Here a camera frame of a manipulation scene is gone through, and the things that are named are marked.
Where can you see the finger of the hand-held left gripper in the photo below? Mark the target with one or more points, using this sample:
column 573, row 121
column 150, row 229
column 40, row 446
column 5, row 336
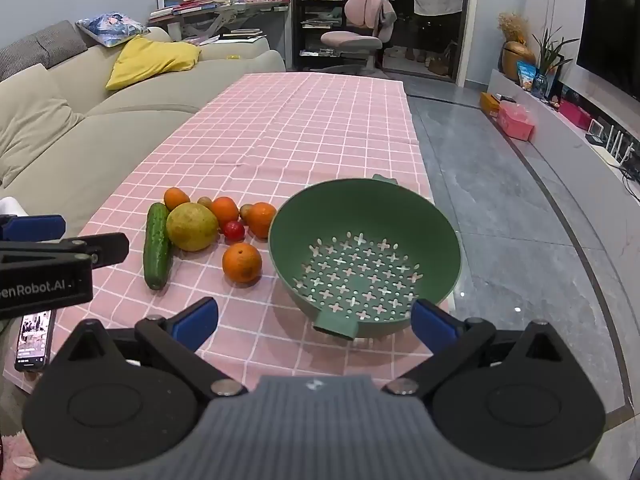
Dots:
column 107, row 250
column 35, row 227

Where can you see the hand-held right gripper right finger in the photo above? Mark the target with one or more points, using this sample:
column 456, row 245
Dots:
column 434, row 322

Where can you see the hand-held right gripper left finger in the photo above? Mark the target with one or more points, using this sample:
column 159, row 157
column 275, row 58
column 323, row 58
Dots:
column 196, row 322

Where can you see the green cucumber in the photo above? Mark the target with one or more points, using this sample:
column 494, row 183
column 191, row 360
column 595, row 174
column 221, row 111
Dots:
column 157, row 250

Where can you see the orange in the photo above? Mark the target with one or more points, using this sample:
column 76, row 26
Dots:
column 224, row 210
column 261, row 220
column 176, row 198
column 242, row 262

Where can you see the yellow-green pomelo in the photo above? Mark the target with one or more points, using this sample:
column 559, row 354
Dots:
column 192, row 227

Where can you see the small red fruit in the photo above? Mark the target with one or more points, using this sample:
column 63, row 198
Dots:
column 234, row 230

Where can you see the brown potato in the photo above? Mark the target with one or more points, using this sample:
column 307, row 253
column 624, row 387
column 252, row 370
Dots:
column 204, row 202

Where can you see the green colander bowl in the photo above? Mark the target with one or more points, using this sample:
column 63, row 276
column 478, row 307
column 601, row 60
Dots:
column 400, row 220

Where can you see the smartphone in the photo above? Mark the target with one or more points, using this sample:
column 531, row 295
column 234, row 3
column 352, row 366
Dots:
column 32, row 342

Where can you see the beige sofa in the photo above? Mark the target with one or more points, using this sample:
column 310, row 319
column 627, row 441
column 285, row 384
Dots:
column 75, row 170

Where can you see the beige cushion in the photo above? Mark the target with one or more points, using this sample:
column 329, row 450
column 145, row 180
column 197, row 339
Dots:
column 35, row 125

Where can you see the grey cushion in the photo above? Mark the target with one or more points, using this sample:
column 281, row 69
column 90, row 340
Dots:
column 40, row 50

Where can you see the yellow pillow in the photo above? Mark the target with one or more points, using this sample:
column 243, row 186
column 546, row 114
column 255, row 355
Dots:
column 150, row 60

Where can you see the grey television cabinet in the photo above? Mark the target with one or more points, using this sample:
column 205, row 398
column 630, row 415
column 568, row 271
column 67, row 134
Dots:
column 565, row 160

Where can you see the pink checked tablecloth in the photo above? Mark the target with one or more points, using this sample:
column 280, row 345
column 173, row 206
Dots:
column 300, row 135

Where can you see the blue printed pillow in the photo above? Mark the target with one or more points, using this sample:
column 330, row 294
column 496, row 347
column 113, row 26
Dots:
column 112, row 27

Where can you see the pink box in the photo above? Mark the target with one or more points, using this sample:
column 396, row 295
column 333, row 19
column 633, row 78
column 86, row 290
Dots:
column 515, row 121

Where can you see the yellow box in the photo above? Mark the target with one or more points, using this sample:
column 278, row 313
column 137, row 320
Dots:
column 492, row 105

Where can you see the magenta box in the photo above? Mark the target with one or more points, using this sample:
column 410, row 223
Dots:
column 575, row 114

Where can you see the stack of books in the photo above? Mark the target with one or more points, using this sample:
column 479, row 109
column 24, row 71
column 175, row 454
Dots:
column 242, row 34

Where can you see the white router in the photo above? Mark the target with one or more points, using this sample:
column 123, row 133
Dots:
column 622, row 147

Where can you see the blue snack bag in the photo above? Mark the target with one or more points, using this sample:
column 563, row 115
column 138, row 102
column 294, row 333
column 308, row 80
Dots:
column 526, row 75

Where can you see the cluttered desk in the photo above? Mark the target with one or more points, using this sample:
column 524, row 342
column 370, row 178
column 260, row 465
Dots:
column 225, row 10

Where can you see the gold vase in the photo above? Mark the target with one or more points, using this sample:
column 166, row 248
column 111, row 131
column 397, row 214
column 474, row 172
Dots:
column 517, row 57

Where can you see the green potted plant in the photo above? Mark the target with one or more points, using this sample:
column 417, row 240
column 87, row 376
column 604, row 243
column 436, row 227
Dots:
column 550, row 52

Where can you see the pink office chair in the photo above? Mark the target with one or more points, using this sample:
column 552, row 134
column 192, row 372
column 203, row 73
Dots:
column 350, row 37

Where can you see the black shelf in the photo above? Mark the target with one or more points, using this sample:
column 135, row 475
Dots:
column 297, row 20

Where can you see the dried flower bunch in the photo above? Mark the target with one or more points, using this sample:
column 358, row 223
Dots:
column 512, row 25

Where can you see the black television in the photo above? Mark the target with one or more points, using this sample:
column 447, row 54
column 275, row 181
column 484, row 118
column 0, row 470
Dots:
column 612, row 30

